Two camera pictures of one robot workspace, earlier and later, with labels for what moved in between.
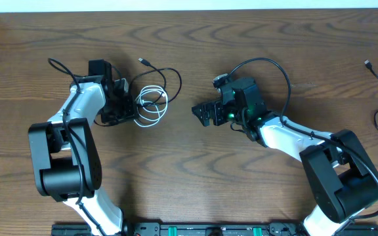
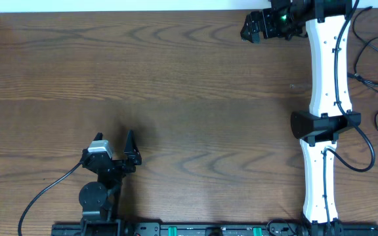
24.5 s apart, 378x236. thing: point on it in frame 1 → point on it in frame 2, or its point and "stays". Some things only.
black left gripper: x=123 y=109 → x=115 y=164
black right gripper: x=215 y=107 → x=266 y=17
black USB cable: x=158 y=69 → x=354 y=75
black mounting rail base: x=216 y=229 stays
